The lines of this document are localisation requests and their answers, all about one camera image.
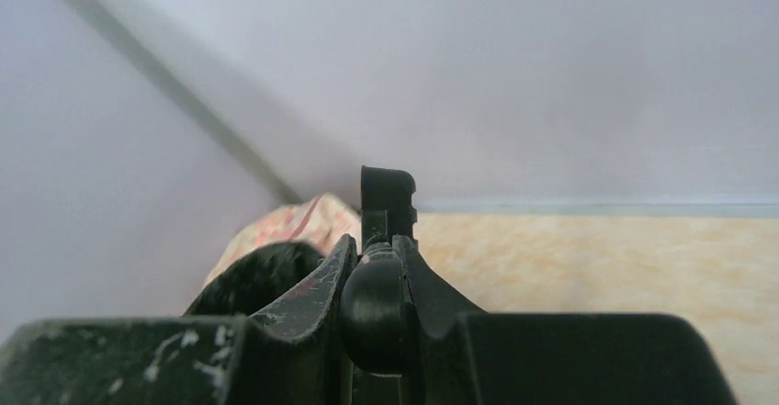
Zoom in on black litter scoop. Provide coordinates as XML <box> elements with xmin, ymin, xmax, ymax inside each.
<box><xmin>339</xmin><ymin>166</ymin><xmax>417</xmax><ymax>404</ymax></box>

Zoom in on black bag lined bin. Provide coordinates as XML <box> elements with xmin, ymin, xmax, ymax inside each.
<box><xmin>184</xmin><ymin>242</ymin><xmax>324</xmax><ymax>316</ymax></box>

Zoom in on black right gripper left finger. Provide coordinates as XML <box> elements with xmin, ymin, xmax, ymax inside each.
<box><xmin>1</xmin><ymin>236</ymin><xmax>357</xmax><ymax>404</ymax></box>

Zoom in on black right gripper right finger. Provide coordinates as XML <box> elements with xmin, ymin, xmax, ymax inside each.
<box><xmin>392</xmin><ymin>236</ymin><xmax>736</xmax><ymax>404</ymax></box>

